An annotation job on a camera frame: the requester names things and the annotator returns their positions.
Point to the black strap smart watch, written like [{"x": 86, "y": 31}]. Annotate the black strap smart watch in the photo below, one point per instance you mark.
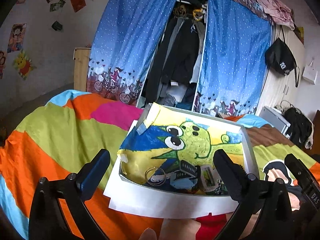
[{"x": 185, "y": 177}]

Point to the left hand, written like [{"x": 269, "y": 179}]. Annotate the left hand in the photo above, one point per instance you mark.
[{"x": 148, "y": 234}]

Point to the silver bangle rings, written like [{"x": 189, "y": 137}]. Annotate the silver bangle rings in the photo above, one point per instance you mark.
[{"x": 155, "y": 176}]

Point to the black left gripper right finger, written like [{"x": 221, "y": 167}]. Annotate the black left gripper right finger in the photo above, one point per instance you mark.
[{"x": 269, "y": 198}]

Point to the colourful cartoon bed sheet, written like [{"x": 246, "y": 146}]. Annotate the colourful cartoon bed sheet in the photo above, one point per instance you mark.
[{"x": 60, "y": 137}]

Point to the red diamond paper decoration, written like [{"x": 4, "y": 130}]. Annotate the red diamond paper decoration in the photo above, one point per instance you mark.
[{"x": 77, "y": 5}]

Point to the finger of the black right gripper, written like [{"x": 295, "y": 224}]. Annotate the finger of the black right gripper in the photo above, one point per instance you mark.
[{"x": 302, "y": 174}]

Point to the white storage box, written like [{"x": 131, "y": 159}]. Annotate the white storage box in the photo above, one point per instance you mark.
[{"x": 275, "y": 118}]

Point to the white paper bag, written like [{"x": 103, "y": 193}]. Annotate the white paper bag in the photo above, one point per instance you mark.
[{"x": 310, "y": 73}]

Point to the left blue dotted curtain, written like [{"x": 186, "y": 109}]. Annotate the left blue dotted curtain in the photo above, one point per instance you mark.
[{"x": 124, "y": 45}]

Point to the brown wooden headboard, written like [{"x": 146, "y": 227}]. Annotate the brown wooden headboard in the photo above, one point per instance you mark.
[{"x": 316, "y": 136}]

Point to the dark hanging clothes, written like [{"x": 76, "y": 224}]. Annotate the dark hanging clothes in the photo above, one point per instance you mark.
[{"x": 175, "y": 67}]

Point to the small dark hanging pouch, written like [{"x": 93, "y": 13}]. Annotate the small dark hanging pouch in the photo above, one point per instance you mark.
[{"x": 57, "y": 26}]

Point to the green dinosaur cartoon towel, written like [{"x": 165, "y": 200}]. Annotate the green dinosaur cartoon towel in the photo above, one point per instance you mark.
[{"x": 190, "y": 149}]

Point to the wooden cabinet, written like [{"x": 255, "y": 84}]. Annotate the wooden cabinet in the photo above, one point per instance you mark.
[{"x": 81, "y": 60}]

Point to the black drawstring bag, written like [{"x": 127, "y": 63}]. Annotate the black drawstring bag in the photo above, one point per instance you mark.
[{"x": 281, "y": 59}]

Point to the grey shallow cardboard box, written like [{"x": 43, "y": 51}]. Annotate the grey shallow cardboard box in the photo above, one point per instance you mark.
[{"x": 250, "y": 154}]

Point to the anime character poster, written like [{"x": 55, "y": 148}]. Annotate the anime character poster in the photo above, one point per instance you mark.
[{"x": 16, "y": 37}]

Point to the family cartoon poster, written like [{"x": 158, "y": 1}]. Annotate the family cartoon poster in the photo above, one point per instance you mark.
[{"x": 3, "y": 58}]

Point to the black clothes pile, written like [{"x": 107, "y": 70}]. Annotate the black clothes pile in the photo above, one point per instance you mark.
[{"x": 301, "y": 128}]

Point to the blue dotted curtain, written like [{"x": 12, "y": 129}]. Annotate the blue dotted curtain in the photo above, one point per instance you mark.
[
  {"x": 233, "y": 65},
  {"x": 124, "y": 45}
]

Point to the yellow bear poster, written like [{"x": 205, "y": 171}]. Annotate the yellow bear poster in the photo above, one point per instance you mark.
[{"x": 23, "y": 64}]

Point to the pink clothes on wardrobe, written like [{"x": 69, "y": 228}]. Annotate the pink clothes on wardrobe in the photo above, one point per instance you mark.
[{"x": 280, "y": 13}]

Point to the right blue dotted curtain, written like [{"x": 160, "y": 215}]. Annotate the right blue dotted curtain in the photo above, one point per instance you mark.
[{"x": 233, "y": 65}]

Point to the white wardrobe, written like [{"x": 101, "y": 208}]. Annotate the white wardrobe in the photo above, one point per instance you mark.
[{"x": 279, "y": 89}]

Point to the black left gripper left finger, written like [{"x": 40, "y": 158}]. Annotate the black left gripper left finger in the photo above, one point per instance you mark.
[{"x": 47, "y": 220}]

